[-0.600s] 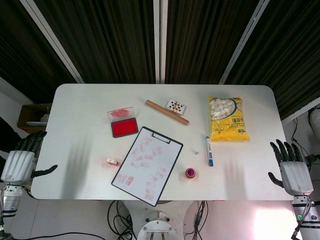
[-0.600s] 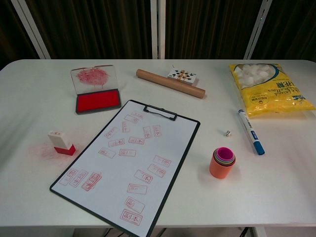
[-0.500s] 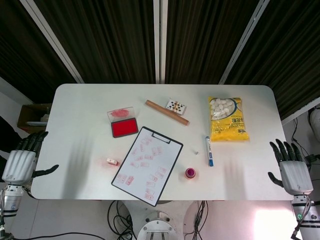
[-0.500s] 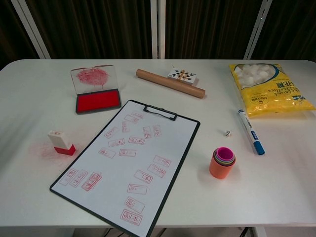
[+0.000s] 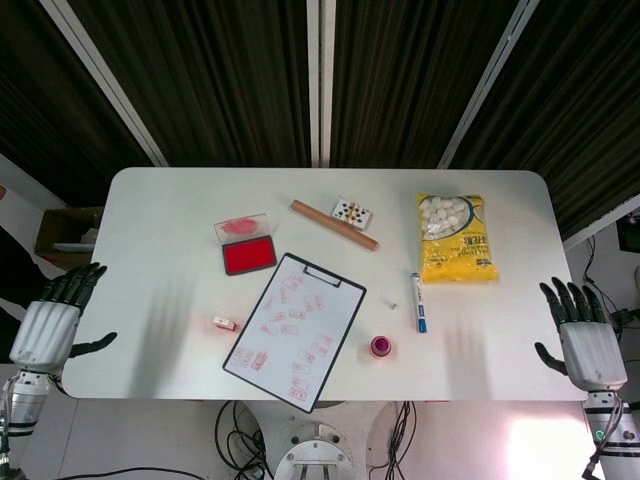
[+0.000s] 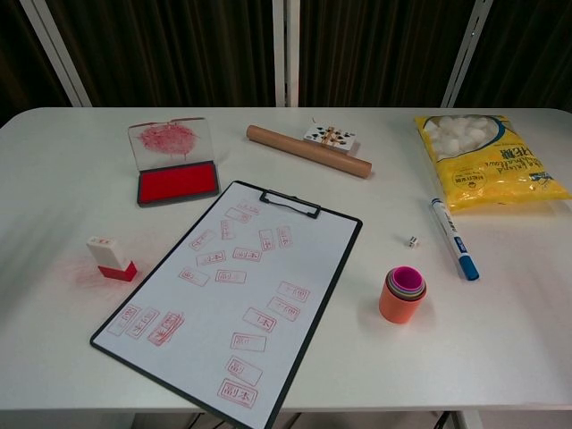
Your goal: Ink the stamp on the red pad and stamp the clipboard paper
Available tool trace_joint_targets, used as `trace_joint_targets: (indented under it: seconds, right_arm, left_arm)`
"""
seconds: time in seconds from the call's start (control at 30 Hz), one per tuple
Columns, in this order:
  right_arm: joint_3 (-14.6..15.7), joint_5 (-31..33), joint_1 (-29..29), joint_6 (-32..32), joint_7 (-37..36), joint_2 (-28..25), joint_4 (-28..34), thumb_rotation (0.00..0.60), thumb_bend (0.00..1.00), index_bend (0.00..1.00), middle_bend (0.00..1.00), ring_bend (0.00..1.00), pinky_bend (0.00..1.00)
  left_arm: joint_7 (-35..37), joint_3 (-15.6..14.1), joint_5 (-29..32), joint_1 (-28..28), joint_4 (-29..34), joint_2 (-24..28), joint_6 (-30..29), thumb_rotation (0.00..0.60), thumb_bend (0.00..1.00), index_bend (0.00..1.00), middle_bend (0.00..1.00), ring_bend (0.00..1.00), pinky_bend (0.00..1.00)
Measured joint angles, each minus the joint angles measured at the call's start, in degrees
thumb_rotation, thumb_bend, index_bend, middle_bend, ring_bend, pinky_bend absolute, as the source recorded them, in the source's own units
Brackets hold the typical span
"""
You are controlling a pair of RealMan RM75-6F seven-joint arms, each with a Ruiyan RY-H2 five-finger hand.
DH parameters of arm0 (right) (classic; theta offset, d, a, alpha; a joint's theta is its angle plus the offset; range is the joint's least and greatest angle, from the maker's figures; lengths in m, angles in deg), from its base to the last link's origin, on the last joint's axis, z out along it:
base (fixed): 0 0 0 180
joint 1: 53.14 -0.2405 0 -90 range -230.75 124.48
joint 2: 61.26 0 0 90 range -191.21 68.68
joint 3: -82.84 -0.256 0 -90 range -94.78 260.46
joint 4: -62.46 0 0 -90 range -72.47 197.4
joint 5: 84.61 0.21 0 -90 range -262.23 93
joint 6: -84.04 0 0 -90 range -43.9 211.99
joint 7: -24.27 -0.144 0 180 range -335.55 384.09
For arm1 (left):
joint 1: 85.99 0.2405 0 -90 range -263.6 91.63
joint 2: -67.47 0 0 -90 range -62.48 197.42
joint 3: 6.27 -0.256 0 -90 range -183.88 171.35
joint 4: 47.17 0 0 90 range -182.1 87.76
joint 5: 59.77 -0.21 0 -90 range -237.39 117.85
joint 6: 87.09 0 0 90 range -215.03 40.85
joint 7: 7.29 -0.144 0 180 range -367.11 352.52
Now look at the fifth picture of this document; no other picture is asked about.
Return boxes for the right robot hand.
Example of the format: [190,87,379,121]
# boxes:
[533,276,629,396]

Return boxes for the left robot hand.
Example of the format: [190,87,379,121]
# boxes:
[8,263,119,375]

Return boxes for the red ink pad case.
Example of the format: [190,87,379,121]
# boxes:
[213,212,279,277]

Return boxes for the cardboard box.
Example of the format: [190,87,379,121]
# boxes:
[33,207,104,264]

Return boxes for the yellow snack bag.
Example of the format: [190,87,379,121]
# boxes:
[415,192,501,285]

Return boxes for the blue white marker pen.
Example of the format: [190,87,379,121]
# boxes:
[409,272,431,335]

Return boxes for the stacked colourful cups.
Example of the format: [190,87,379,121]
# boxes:
[369,335,394,360]

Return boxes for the black rimmed white clipboard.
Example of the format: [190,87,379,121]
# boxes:
[222,252,368,414]

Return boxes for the playing cards deck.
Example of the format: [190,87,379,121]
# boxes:
[331,197,376,232]

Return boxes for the white robot torso base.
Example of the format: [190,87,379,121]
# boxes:
[272,422,359,480]

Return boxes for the wooden rolling pin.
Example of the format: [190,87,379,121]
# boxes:
[290,199,380,251]

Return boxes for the black cable bundle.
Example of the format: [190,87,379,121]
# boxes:
[214,399,269,480]
[382,399,419,480]

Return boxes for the white partition post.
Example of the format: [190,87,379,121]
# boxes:
[437,0,532,171]
[39,0,169,168]
[306,0,335,169]

